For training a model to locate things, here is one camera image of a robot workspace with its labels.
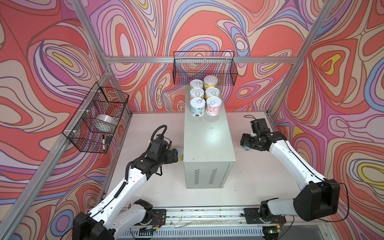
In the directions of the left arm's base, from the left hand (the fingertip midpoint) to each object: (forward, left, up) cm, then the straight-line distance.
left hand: (172, 152), depth 80 cm
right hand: (+5, -43, -1) cm, 43 cm away
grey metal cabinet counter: (-13, -18, +20) cm, 29 cm away
